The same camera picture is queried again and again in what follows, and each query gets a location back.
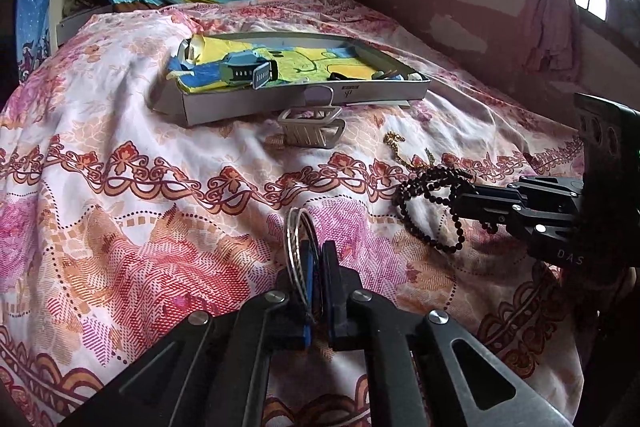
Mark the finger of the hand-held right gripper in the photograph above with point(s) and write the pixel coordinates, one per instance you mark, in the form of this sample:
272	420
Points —
555	232
525	192

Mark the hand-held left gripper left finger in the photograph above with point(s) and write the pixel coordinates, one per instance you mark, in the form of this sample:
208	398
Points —
310	267

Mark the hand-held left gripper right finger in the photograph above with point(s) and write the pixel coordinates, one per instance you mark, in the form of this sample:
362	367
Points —
332	277

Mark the thin metal bangles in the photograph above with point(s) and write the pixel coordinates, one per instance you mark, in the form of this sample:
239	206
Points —
295	232

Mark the grey shallow box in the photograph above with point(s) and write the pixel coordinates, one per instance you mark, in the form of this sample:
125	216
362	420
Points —
240	107

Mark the blue wristwatch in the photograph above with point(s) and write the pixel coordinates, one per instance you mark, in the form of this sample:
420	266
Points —
245	69

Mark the silver snap hair clip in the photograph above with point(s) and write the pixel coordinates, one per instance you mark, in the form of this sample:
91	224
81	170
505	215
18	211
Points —
189	52

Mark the grey hair claw clip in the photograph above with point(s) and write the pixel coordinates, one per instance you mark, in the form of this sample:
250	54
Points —
310	132

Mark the small white item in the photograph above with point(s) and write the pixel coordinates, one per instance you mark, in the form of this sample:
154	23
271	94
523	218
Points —
416	78

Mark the floral bedsheet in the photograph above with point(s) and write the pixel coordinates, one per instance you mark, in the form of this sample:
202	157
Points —
150	207

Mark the yellow cartoon cloth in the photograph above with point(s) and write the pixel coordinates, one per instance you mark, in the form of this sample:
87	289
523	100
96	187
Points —
300	59

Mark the grey nightstand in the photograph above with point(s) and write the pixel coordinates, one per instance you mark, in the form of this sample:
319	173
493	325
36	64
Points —
80	27

